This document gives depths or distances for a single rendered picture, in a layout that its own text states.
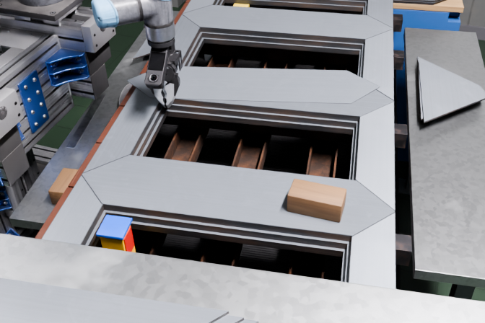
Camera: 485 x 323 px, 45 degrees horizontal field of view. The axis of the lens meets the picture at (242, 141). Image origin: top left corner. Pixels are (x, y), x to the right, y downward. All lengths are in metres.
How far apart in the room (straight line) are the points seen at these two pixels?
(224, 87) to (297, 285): 0.90
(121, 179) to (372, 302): 0.72
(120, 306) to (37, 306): 0.12
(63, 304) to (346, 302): 0.43
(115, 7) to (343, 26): 0.89
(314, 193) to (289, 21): 0.94
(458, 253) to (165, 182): 0.70
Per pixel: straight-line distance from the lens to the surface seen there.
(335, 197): 1.29
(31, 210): 1.71
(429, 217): 1.53
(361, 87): 1.75
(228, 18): 2.12
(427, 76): 2.00
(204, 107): 1.68
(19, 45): 1.93
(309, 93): 1.70
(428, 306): 0.96
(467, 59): 2.22
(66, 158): 1.85
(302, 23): 2.09
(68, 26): 1.92
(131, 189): 1.41
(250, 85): 1.73
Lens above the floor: 1.80
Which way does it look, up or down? 38 degrees down
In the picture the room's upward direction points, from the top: 1 degrees counter-clockwise
